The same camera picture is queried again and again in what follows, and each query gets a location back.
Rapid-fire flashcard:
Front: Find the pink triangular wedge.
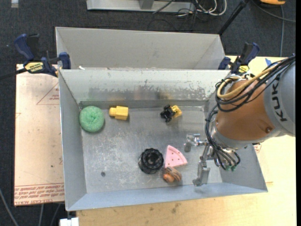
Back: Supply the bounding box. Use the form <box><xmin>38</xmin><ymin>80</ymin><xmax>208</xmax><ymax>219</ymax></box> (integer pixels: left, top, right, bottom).
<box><xmin>164</xmin><ymin>145</ymin><xmax>189</xmax><ymax>168</ymax></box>

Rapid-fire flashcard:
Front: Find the brown cardboard board red print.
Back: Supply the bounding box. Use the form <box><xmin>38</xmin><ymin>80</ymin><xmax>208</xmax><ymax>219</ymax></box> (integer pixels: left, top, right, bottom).
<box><xmin>14</xmin><ymin>64</ymin><xmax>65</xmax><ymax>207</ymax></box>

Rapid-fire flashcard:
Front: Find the grey metal bin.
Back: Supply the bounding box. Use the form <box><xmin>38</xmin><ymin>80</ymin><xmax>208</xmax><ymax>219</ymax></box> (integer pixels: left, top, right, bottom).
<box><xmin>55</xmin><ymin>26</ymin><xmax>268</xmax><ymax>212</ymax></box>

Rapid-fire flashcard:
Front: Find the green round sponge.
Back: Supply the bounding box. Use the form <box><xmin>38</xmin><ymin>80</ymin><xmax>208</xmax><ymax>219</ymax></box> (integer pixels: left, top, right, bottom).
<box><xmin>79</xmin><ymin>105</ymin><xmax>105</xmax><ymax>133</ymax></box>

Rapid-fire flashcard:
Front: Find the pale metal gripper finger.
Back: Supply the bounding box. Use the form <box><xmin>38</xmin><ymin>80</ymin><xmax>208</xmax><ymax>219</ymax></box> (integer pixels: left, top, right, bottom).
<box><xmin>192</xmin><ymin>161</ymin><xmax>211</xmax><ymax>187</ymax></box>
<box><xmin>184</xmin><ymin>133</ymin><xmax>208</xmax><ymax>153</ymax></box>

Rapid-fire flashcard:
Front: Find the brown and orange toy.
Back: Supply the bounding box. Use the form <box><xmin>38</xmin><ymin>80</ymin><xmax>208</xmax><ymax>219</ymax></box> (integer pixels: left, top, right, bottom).
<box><xmin>162</xmin><ymin>166</ymin><xmax>182</xmax><ymax>184</ymax></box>

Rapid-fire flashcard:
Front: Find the yellow toy block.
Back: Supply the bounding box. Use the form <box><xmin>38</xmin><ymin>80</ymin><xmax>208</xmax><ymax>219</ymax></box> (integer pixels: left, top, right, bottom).
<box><xmin>109</xmin><ymin>105</ymin><xmax>129</xmax><ymax>121</ymax></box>

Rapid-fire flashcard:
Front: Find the black ribbed round cup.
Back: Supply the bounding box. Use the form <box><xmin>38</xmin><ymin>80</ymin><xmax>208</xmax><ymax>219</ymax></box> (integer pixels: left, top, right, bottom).
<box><xmin>138</xmin><ymin>148</ymin><xmax>164</xmax><ymax>175</ymax></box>

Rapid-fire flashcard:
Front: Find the yellow and black toy vehicle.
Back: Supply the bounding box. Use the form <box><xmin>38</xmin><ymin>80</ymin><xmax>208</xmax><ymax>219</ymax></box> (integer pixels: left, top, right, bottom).
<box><xmin>160</xmin><ymin>104</ymin><xmax>183</xmax><ymax>123</ymax></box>

